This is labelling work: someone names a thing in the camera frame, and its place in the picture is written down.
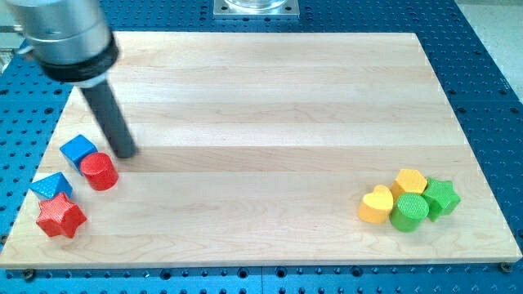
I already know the yellow heart block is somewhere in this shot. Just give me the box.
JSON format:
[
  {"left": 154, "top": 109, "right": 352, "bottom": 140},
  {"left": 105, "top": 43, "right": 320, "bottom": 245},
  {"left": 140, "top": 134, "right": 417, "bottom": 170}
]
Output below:
[{"left": 357, "top": 185, "right": 394, "bottom": 224}]

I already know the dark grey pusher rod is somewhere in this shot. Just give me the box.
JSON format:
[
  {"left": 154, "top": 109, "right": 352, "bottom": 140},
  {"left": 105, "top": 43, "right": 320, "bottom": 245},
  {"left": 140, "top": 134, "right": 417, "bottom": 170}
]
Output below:
[{"left": 80, "top": 80, "right": 137, "bottom": 158}]

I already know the blue cube block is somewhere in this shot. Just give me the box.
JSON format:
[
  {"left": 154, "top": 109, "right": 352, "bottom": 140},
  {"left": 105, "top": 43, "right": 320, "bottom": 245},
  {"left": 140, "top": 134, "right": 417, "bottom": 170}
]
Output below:
[{"left": 60, "top": 135, "right": 98, "bottom": 175}]

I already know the blue triangle block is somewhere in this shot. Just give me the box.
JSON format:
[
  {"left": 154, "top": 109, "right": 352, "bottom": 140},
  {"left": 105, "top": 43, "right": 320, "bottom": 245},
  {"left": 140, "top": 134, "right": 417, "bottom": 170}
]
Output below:
[{"left": 29, "top": 172, "right": 73, "bottom": 201}]

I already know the red star block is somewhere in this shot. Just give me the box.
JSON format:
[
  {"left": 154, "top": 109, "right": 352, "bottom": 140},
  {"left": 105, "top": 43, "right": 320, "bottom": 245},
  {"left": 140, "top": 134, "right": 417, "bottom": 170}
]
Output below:
[{"left": 36, "top": 192, "right": 87, "bottom": 238}]

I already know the board clamp screw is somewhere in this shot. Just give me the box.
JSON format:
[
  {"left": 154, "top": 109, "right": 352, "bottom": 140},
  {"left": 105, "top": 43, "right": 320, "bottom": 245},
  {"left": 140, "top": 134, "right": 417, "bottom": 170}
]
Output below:
[
  {"left": 21, "top": 269, "right": 36, "bottom": 281},
  {"left": 498, "top": 262, "right": 512, "bottom": 274}
]

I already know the green star block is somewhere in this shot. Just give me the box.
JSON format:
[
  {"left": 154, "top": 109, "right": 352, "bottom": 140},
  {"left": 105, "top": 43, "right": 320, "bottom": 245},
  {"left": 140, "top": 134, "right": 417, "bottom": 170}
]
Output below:
[{"left": 422, "top": 177, "right": 461, "bottom": 222}]

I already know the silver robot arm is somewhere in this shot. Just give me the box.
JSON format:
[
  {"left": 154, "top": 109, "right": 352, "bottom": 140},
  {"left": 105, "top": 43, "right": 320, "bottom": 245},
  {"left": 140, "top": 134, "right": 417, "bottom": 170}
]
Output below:
[{"left": 7, "top": 0, "right": 136, "bottom": 158}]

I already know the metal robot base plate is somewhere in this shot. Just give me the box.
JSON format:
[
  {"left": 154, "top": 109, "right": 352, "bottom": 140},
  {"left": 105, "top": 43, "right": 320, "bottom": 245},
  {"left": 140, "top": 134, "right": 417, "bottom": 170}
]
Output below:
[{"left": 212, "top": 0, "right": 300, "bottom": 19}]

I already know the left board clamp screw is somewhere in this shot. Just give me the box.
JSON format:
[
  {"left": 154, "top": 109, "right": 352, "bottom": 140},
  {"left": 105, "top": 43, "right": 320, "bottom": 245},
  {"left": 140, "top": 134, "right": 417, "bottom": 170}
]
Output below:
[{"left": 21, "top": 269, "right": 36, "bottom": 281}]

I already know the right board clamp screw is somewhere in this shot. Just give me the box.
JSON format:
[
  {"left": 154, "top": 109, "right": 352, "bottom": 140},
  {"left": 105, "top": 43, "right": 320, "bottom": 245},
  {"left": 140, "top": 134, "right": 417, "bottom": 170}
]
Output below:
[{"left": 498, "top": 262, "right": 512, "bottom": 274}]

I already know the red cylinder block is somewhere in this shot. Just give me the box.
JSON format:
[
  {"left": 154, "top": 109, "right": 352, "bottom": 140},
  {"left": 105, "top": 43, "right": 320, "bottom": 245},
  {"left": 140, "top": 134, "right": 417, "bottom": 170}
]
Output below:
[{"left": 80, "top": 152, "right": 118, "bottom": 191}]

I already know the yellow pentagon block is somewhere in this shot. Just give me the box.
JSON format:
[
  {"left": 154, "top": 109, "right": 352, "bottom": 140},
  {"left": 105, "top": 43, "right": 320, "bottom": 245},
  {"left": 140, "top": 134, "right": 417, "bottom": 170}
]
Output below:
[{"left": 391, "top": 169, "right": 427, "bottom": 202}]

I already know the wooden board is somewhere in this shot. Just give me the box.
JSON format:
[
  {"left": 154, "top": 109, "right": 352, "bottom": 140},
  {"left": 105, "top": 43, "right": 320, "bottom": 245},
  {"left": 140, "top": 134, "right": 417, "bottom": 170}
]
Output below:
[{"left": 1, "top": 32, "right": 521, "bottom": 269}]

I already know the green cylinder block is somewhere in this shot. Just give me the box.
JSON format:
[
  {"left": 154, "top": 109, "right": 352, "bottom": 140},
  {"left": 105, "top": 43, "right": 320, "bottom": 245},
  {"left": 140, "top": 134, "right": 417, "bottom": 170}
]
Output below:
[{"left": 389, "top": 193, "right": 429, "bottom": 233}]

